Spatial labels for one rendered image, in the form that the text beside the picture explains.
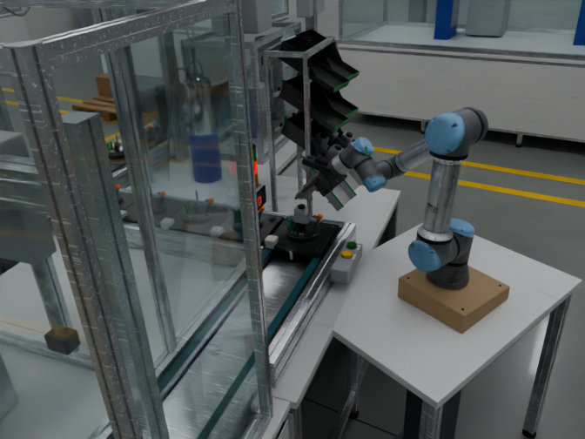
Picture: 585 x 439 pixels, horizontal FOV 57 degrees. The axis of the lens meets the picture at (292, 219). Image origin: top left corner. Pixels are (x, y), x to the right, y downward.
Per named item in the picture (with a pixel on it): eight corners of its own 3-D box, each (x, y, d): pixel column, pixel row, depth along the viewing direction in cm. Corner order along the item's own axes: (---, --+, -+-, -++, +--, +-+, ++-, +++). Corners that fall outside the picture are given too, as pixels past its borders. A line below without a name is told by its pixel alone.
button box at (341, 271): (362, 256, 220) (362, 243, 217) (347, 285, 203) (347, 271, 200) (346, 253, 223) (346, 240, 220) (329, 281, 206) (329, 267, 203)
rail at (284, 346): (355, 243, 237) (356, 221, 231) (275, 388, 165) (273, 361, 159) (343, 241, 239) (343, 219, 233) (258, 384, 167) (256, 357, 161)
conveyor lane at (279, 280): (339, 246, 235) (339, 226, 230) (257, 383, 167) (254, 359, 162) (278, 236, 244) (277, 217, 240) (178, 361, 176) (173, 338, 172)
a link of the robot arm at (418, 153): (493, 95, 171) (389, 154, 210) (474, 100, 164) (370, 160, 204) (508, 129, 170) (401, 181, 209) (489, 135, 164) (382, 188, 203)
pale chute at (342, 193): (350, 199, 246) (357, 194, 243) (337, 212, 236) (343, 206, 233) (312, 151, 246) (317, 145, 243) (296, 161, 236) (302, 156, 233)
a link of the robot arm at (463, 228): (475, 256, 194) (483, 223, 188) (453, 268, 186) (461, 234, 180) (447, 242, 202) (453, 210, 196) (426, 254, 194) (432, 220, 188)
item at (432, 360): (581, 286, 209) (582, 280, 207) (436, 409, 159) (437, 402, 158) (432, 222, 256) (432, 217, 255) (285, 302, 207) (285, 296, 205)
